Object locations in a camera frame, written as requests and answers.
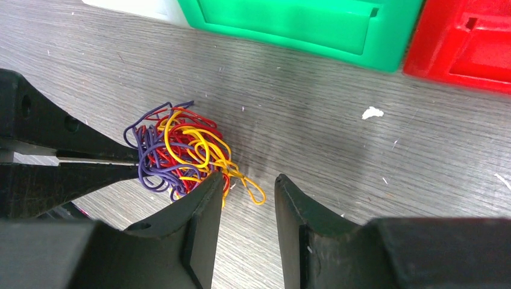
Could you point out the green plastic bin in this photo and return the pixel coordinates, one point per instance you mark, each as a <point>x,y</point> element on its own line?
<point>370,34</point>

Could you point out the red plastic bin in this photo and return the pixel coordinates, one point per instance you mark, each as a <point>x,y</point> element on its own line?
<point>462,43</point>

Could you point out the white plastic bin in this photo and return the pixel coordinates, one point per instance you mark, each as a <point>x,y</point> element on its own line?
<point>165,10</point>

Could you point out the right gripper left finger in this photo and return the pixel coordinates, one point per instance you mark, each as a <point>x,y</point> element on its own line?
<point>173,248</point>

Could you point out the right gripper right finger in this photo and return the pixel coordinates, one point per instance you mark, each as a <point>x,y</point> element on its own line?
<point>321,249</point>

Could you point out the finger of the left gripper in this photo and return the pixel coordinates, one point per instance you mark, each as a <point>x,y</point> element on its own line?
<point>29,190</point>
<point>31,124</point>

